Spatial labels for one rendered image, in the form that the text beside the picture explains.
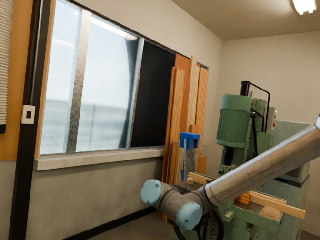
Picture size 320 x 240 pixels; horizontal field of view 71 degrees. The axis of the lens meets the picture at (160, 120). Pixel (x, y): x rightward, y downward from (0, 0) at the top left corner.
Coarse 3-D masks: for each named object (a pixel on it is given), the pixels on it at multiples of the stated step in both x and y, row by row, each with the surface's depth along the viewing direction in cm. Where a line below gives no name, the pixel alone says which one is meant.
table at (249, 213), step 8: (176, 184) 142; (184, 184) 145; (192, 184) 147; (200, 184) 149; (232, 208) 120; (240, 208) 118; (248, 208) 119; (256, 208) 120; (224, 216) 113; (232, 216) 117; (240, 216) 118; (248, 216) 115; (256, 216) 113; (264, 216) 111; (280, 216) 114; (256, 224) 113; (264, 224) 111; (272, 224) 109; (280, 224) 113
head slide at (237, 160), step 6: (246, 138) 142; (246, 144) 143; (234, 150) 146; (240, 150) 143; (246, 150) 145; (222, 156) 150; (234, 156) 146; (240, 156) 143; (246, 156) 147; (222, 162) 150; (234, 162) 145; (240, 162) 143
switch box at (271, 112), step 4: (272, 108) 150; (276, 108) 156; (264, 112) 153; (268, 112) 152; (272, 112) 150; (264, 116) 153; (268, 116) 152; (272, 116) 150; (264, 120) 153; (268, 120) 151; (272, 120) 150; (264, 124) 153; (268, 124) 151; (272, 124) 152; (264, 128) 153; (268, 128) 151
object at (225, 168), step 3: (219, 165) 138; (222, 165) 138; (225, 165) 139; (231, 165) 141; (234, 165) 142; (219, 168) 137; (222, 168) 136; (225, 168) 135; (228, 168) 134; (231, 168) 137; (234, 168) 141; (225, 171) 135; (228, 171) 134; (219, 174) 137; (222, 174) 136
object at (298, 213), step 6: (252, 198) 129; (258, 198) 127; (264, 198) 126; (264, 204) 125; (270, 204) 123; (276, 204) 122; (282, 204) 120; (282, 210) 120; (288, 210) 118; (294, 210) 117; (300, 210) 115; (300, 216) 115
